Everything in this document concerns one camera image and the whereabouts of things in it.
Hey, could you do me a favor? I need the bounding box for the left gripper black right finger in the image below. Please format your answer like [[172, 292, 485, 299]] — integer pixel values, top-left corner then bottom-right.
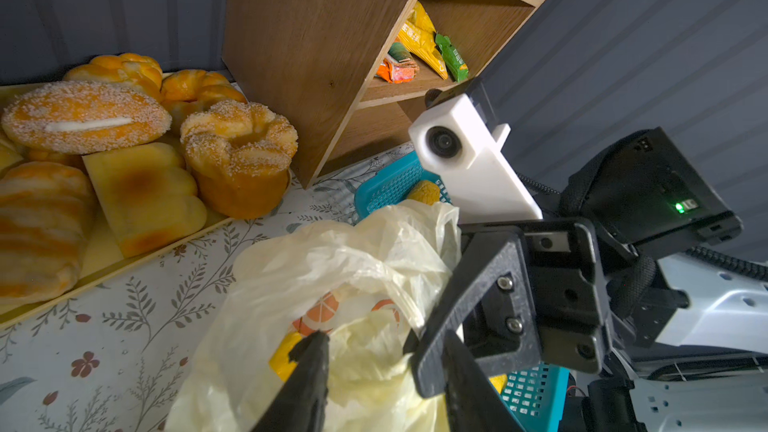
[[441, 331, 524, 432]]

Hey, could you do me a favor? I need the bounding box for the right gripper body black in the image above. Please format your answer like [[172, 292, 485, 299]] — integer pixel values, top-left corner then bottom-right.
[[461, 218, 612, 374]]

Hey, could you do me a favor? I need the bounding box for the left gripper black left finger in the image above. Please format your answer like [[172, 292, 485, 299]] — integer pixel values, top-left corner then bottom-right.
[[252, 331, 329, 431]]

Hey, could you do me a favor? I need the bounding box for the teal plastic basket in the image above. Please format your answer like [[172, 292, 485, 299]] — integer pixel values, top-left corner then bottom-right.
[[355, 152, 570, 432]]

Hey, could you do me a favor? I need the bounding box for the cream plastic grocery bag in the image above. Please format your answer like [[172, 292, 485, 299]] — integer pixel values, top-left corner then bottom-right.
[[166, 200, 460, 431]]

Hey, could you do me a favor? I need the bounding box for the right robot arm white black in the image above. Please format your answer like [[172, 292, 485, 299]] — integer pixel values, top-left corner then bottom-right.
[[407, 125, 767, 431]]

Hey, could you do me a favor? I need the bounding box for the orange yellow mango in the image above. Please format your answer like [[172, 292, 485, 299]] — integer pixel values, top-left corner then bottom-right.
[[406, 180, 441, 205]]

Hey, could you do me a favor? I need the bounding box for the small green snack packet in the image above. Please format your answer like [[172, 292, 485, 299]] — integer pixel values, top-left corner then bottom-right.
[[435, 34, 469, 83]]

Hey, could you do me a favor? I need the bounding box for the orange snack bag lower shelf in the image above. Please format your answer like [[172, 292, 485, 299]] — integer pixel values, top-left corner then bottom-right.
[[376, 40, 420, 84]]

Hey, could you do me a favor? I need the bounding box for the yellow snack bag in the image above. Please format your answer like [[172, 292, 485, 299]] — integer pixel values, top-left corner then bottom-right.
[[398, 2, 449, 80]]

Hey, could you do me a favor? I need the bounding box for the bread rolls tray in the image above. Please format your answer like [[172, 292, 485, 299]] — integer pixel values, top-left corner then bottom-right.
[[1, 53, 298, 326]]

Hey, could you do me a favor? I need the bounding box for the wooden shelf unit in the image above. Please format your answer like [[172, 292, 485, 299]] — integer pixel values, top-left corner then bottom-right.
[[223, 0, 545, 186]]

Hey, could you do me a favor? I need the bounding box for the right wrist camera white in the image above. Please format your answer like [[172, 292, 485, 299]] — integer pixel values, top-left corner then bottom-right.
[[408, 93, 543, 225]]

